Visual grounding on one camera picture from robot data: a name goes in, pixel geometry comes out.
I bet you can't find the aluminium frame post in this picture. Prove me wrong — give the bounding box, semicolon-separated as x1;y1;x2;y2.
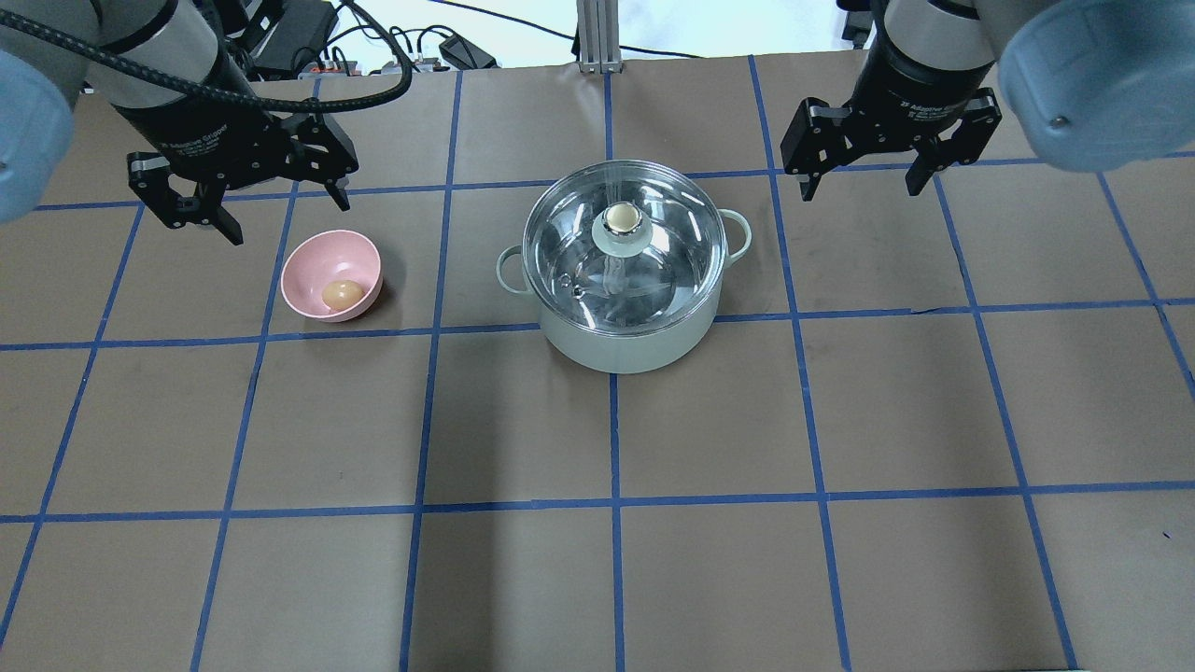
575;0;624;74

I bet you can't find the glass pot lid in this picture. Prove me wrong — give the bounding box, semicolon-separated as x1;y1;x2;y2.
519;159;742;337

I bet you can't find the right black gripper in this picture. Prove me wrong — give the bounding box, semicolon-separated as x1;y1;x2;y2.
780;42;1003;203

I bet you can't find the pink bowl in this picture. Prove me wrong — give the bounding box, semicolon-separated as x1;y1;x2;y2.
280;230;384;323

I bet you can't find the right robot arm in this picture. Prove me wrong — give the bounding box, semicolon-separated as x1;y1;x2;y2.
780;1;1194;201

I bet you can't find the brown egg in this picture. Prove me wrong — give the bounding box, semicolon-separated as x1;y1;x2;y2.
320;279;367;312

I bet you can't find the black power adapter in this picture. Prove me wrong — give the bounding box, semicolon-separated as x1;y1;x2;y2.
437;33;500;71

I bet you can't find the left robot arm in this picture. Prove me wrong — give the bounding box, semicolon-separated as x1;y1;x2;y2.
4;1;361;245

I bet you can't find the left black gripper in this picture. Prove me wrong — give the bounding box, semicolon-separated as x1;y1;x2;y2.
112;71;359;245

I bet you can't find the pale green steel pot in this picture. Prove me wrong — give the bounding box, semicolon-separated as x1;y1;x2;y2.
495;207;752;374

